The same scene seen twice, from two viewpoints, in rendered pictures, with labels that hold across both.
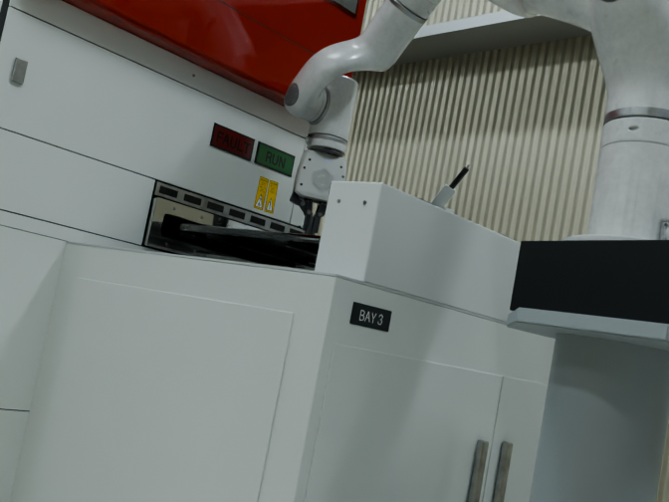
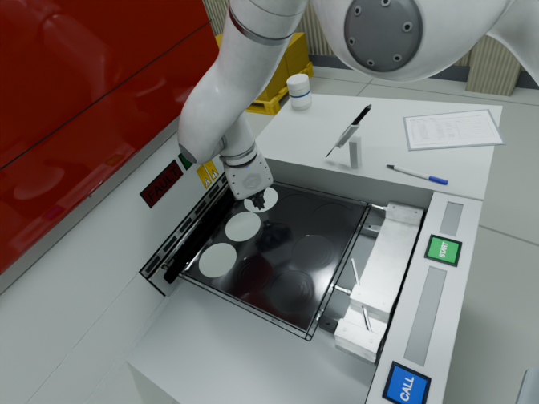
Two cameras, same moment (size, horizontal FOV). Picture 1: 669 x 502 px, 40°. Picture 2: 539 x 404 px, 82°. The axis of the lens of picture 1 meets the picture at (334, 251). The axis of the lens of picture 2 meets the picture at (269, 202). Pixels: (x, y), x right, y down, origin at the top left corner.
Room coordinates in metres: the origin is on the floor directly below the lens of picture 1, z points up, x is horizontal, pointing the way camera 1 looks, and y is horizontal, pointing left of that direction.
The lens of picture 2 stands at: (1.28, -0.01, 1.52)
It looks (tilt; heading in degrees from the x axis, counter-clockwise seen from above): 45 degrees down; 4
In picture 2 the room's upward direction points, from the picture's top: 19 degrees counter-clockwise
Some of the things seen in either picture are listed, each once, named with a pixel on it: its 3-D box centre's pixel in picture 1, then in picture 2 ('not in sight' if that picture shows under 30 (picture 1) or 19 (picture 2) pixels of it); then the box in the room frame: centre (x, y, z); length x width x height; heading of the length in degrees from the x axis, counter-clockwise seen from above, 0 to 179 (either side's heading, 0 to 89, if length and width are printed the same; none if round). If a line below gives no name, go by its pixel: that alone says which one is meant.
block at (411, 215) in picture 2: not in sight; (404, 213); (1.73, -0.28, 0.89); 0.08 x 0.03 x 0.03; 49
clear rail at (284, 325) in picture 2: (247, 233); (237, 302); (1.63, 0.16, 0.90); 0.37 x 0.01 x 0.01; 49
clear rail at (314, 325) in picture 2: not in sight; (342, 263); (1.65, -0.09, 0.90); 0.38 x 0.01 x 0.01; 139
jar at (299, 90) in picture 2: not in sight; (299, 92); (2.23, -0.16, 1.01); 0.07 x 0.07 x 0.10
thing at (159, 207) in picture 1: (231, 244); (209, 222); (1.89, 0.21, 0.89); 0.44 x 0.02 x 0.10; 139
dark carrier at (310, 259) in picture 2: (311, 252); (274, 239); (1.77, 0.04, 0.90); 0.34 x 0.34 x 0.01; 49
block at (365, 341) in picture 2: not in sight; (358, 337); (1.49, -0.07, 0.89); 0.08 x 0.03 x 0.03; 49
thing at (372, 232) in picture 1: (449, 265); (423, 325); (1.48, -0.19, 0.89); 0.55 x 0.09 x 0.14; 139
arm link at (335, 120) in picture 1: (332, 108); (224, 119); (1.85, 0.06, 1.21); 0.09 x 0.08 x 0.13; 130
